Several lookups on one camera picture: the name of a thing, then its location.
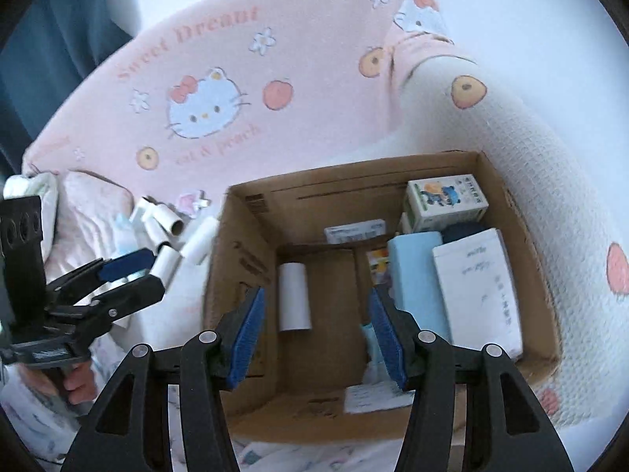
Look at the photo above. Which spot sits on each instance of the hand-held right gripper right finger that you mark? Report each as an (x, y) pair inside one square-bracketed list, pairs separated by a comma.
[(388, 339)]

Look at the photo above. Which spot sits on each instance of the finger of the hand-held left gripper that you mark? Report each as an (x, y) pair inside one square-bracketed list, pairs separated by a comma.
[(125, 265), (132, 297)]

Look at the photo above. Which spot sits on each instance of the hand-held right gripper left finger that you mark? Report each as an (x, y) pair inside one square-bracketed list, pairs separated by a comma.
[(248, 334)]

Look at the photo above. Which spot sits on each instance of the pile of white paper tubes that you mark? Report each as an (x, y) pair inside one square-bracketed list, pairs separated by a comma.
[(164, 265)]

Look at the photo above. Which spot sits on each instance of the white paper tube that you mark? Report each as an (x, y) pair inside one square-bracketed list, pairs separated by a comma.
[(295, 295)]

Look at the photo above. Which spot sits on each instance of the cardboard box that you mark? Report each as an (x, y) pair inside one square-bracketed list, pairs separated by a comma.
[(334, 275)]

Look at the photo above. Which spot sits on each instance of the person's left hand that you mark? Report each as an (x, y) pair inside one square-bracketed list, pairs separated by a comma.
[(78, 383)]

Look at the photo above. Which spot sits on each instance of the blue tissue packet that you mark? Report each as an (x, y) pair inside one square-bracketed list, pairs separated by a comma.
[(125, 241)]

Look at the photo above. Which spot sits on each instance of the white paper slip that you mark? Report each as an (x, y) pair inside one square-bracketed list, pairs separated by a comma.
[(368, 398)]

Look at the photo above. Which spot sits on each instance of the white plastic bag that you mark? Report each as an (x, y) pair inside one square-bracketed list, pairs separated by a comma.
[(29, 187)]

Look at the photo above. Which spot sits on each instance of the pink printed pillow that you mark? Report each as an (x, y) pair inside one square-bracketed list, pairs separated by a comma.
[(88, 206)]

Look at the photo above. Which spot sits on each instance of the light blue box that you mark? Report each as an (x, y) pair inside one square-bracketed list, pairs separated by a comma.
[(417, 275)]

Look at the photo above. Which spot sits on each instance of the yellow printed packet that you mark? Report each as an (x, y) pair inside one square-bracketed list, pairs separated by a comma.
[(378, 260)]

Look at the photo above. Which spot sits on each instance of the pink wrapper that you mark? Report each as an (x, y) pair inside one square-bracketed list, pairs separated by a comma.
[(191, 201)]

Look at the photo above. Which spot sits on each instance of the white flat box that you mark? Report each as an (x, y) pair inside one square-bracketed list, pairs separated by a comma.
[(476, 290)]

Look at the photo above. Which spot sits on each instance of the small white grey box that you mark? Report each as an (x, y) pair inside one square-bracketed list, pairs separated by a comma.
[(354, 231)]

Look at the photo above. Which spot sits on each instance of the green white carton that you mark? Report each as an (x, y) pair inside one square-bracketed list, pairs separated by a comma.
[(442, 201)]

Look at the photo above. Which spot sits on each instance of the white printed bedsheet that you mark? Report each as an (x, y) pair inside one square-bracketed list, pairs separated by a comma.
[(29, 423)]

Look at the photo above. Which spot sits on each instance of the pink cream printed blanket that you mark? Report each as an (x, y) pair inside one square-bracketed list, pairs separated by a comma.
[(314, 108)]

